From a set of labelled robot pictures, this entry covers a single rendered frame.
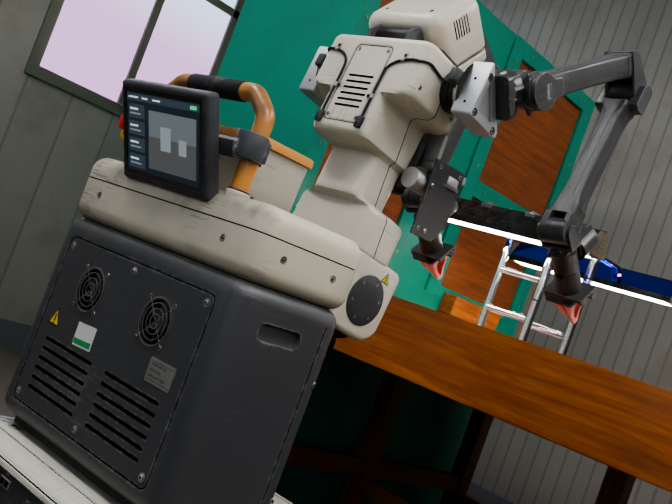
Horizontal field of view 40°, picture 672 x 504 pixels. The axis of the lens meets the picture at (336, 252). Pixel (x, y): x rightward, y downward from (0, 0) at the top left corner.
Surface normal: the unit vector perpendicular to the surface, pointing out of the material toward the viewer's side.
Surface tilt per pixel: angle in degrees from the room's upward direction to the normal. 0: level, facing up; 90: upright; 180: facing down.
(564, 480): 90
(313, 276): 90
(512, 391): 90
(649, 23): 90
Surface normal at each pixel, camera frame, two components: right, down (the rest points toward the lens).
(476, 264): 0.69, 0.22
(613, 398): -0.64, -0.27
